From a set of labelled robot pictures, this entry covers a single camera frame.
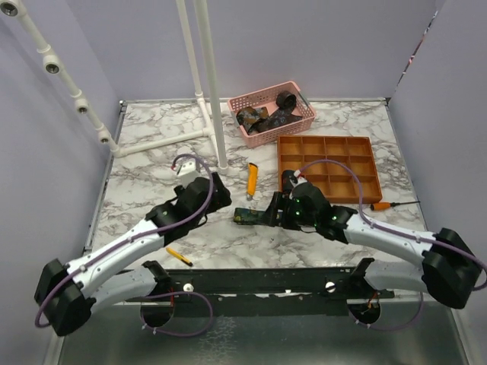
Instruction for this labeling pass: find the dark orange-patterned tie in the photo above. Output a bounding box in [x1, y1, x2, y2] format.
[236, 106, 269, 135]

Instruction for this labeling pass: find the yellow black pencil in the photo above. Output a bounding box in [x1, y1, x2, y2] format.
[166, 246, 193, 267]

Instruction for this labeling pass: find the white pvc pipe rack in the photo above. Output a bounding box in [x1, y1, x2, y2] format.
[1, 1, 229, 174]

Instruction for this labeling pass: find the pink plastic basket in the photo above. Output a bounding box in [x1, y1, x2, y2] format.
[228, 81, 316, 148]

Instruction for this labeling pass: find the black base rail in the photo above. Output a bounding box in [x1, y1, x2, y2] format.
[142, 266, 375, 317]

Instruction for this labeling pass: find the rolled brown tie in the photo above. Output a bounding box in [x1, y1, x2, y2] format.
[275, 90, 297, 113]

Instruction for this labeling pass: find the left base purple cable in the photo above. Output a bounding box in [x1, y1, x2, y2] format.
[138, 291, 215, 338]

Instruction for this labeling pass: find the orange handled screwdriver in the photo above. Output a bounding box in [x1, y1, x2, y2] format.
[370, 201, 419, 211]

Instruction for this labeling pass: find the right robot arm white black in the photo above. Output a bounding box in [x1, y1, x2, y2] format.
[263, 182, 481, 309]

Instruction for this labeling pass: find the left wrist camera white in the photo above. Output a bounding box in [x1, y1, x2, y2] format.
[177, 160, 200, 187]

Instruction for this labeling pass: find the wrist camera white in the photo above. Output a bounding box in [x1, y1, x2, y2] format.
[294, 175, 307, 187]
[177, 160, 200, 187]

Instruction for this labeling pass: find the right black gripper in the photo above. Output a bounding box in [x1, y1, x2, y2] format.
[258, 191, 319, 231]

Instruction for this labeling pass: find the rolled dark red-patterned tie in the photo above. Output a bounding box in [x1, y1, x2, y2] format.
[281, 170, 302, 194]

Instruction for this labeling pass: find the orange utility knife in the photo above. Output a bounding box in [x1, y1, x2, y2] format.
[247, 163, 259, 201]

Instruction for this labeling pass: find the dark blue-patterned tie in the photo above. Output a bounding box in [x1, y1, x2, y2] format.
[256, 109, 303, 132]

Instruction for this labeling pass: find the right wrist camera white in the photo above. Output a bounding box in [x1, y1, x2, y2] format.
[294, 175, 307, 187]

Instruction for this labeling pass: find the orange compartment tray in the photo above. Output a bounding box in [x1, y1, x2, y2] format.
[277, 135, 383, 204]

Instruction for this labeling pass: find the blue yellow floral tie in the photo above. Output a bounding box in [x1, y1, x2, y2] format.
[233, 208, 268, 226]

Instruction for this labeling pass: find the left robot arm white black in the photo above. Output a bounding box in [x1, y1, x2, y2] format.
[34, 172, 231, 337]

